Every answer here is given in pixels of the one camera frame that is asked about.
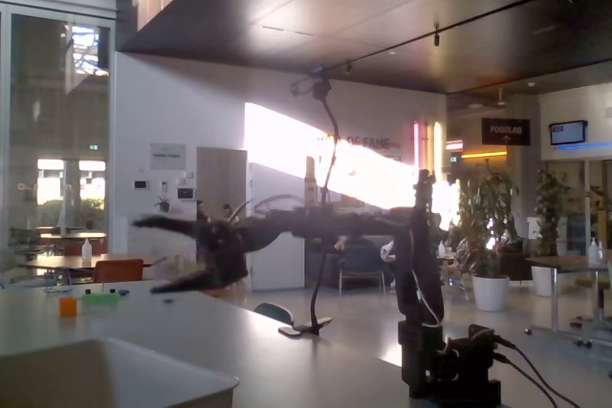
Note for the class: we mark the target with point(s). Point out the wall mounted screen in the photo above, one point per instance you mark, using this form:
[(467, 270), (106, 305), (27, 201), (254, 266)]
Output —
[(568, 133)]

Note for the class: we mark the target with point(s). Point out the black gooseneck clamp holder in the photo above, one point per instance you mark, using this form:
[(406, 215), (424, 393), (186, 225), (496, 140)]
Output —
[(313, 319)]

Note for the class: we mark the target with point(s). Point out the dark blue lounge chair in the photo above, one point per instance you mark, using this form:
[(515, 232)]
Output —
[(361, 267)]

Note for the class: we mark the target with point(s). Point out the tall plant in white pot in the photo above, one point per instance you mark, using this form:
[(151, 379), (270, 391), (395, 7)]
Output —
[(490, 291)]

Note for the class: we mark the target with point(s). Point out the orange cafe chair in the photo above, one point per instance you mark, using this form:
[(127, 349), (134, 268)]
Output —
[(118, 270)]

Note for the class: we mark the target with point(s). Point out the brown cafe table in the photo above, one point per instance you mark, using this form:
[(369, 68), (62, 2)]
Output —
[(57, 262)]

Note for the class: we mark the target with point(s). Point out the white wall poster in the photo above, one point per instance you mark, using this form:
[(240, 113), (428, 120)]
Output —
[(168, 156)]

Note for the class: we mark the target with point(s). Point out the black ceiling spotlight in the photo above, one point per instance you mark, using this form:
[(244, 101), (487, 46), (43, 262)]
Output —
[(436, 37), (348, 69)]

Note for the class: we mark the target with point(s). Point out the black foodlab sign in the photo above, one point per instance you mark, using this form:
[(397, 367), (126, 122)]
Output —
[(505, 131)]

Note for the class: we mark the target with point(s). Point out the green flat block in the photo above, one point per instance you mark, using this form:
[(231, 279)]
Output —
[(100, 298)]

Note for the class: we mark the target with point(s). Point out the teal green chair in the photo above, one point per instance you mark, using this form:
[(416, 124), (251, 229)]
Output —
[(275, 312)]

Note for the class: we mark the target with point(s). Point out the black follower robot arm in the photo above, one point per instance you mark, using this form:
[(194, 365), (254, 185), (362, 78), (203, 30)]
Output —
[(416, 245)]

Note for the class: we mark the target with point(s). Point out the grey table with metal legs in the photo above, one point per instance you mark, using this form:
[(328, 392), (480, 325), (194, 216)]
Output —
[(569, 262)]

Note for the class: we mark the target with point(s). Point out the slim plant in white pot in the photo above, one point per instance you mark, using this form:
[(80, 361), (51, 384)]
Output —
[(550, 207)]

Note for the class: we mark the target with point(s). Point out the white plastic tray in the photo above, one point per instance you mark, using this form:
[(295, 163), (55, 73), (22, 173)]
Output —
[(95, 374)]

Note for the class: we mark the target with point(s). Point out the small potted wall plant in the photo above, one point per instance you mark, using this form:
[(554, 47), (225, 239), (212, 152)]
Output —
[(163, 204)]

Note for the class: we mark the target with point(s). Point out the small orange cube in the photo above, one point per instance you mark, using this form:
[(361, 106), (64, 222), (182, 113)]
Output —
[(68, 307)]

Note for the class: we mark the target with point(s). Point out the clear sanitizer bottle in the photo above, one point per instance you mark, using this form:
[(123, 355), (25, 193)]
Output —
[(593, 251), (86, 250)]

